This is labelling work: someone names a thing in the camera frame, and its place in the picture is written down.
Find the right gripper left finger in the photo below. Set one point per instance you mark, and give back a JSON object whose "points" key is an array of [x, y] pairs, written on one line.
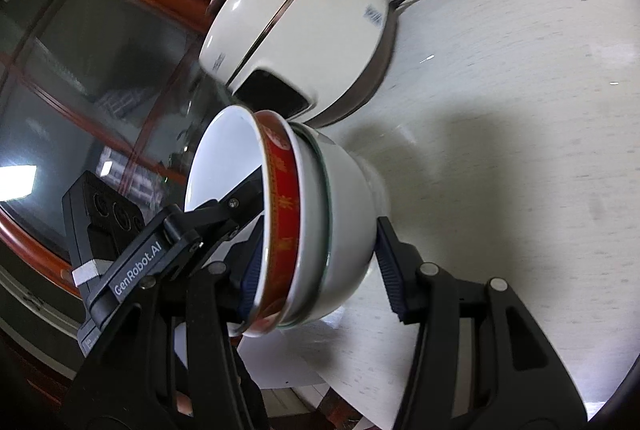
{"points": [[165, 360]]}

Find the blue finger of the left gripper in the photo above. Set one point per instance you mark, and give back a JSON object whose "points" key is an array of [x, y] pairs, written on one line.
{"points": [[219, 220]]}

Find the green rimmed white bowl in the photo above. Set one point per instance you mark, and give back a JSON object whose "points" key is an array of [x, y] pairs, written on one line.
{"points": [[351, 225]]}

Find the white conical bowl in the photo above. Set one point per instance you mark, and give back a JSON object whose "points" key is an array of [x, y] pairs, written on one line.
{"points": [[312, 250]]}

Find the cream rice cooker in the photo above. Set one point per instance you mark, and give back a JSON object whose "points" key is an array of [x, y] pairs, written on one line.
{"points": [[312, 61]]}

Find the wooden window frame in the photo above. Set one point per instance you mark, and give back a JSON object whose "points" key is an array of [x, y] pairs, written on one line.
{"points": [[107, 86]]}

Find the red rimmed white bowl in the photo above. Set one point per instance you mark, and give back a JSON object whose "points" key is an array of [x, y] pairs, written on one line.
{"points": [[246, 162]]}

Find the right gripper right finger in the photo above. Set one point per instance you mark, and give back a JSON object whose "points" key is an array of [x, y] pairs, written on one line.
{"points": [[518, 380]]}

